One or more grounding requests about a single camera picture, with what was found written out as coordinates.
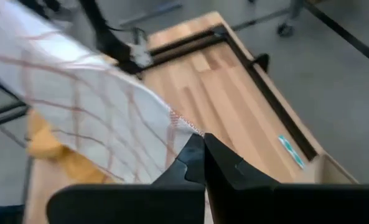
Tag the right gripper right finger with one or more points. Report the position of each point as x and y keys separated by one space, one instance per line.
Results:
x=227 y=171

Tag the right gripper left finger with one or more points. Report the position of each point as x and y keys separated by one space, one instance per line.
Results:
x=190 y=168

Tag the white red checked towel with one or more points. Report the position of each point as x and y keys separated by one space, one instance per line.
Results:
x=78 y=93

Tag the yellow orange towel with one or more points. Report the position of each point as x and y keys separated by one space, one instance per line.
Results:
x=44 y=143

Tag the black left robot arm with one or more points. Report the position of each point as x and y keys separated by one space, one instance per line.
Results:
x=109 y=43

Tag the teal sticker on table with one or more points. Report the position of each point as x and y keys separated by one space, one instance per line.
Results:
x=291 y=151

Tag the grey metal rolling cart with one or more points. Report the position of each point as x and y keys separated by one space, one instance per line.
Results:
x=285 y=29

